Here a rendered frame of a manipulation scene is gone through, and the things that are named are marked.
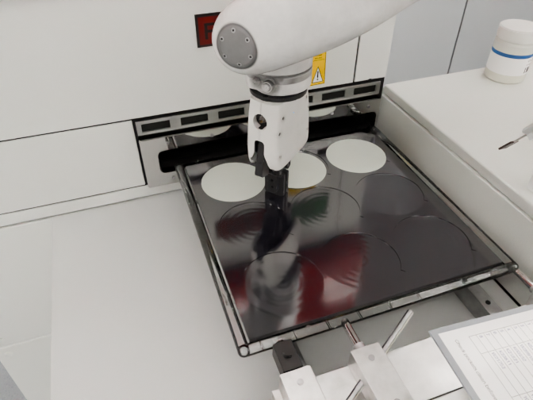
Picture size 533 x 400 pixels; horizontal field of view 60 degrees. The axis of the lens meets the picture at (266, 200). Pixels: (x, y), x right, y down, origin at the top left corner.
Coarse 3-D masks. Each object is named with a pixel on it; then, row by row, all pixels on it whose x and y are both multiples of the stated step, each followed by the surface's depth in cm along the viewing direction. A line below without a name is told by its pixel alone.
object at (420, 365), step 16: (400, 352) 51; (416, 352) 51; (432, 352) 51; (400, 368) 50; (416, 368) 50; (432, 368) 50; (448, 368) 50; (320, 384) 48; (336, 384) 48; (352, 384) 48; (416, 384) 48; (432, 384) 48; (448, 384) 48
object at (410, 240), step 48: (384, 144) 80; (288, 192) 70; (336, 192) 70; (384, 192) 70; (432, 192) 70; (240, 240) 62; (288, 240) 62; (336, 240) 62; (384, 240) 62; (432, 240) 62; (480, 240) 62; (240, 288) 56; (288, 288) 56; (336, 288) 56; (384, 288) 56
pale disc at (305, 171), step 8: (296, 160) 76; (304, 160) 76; (312, 160) 76; (288, 168) 74; (296, 168) 74; (304, 168) 74; (312, 168) 74; (320, 168) 75; (296, 176) 73; (304, 176) 73; (312, 176) 73; (320, 176) 73; (288, 184) 71; (296, 184) 71; (304, 184) 71; (312, 184) 71
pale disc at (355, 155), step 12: (336, 144) 80; (348, 144) 80; (360, 144) 80; (372, 144) 80; (336, 156) 77; (348, 156) 77; (360, 156) 77; (372, 156) 77; (384, 156) 77; (348, 168) 75; (360, 168) 75; (372, 168) 75
